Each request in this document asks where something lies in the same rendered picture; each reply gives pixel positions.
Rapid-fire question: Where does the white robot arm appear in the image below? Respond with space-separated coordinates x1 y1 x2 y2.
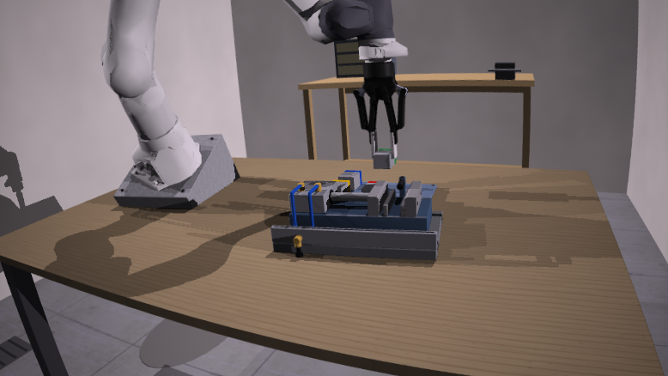
100 0 408 191

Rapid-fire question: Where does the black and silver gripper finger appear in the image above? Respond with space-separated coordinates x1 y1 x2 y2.
353 87 379 159
381 85 408 159

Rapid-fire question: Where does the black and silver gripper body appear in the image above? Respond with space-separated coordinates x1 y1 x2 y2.
362 61 398 100

